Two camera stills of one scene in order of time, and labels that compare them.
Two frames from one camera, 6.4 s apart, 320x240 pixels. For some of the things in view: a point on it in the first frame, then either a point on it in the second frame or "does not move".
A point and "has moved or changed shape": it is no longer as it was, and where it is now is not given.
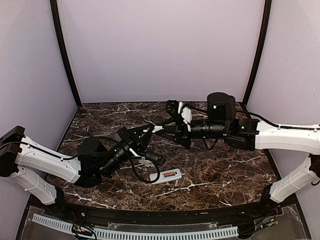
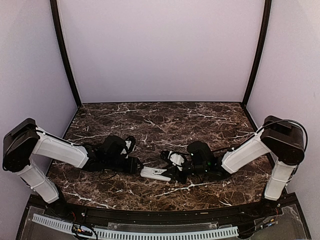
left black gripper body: (125, 134) → (130, 168)
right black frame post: (267, 8) does not move
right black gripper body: (183, 135) → (182, 179)
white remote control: (167, 176) has moved or changed shape
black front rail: (149, 217) does not move
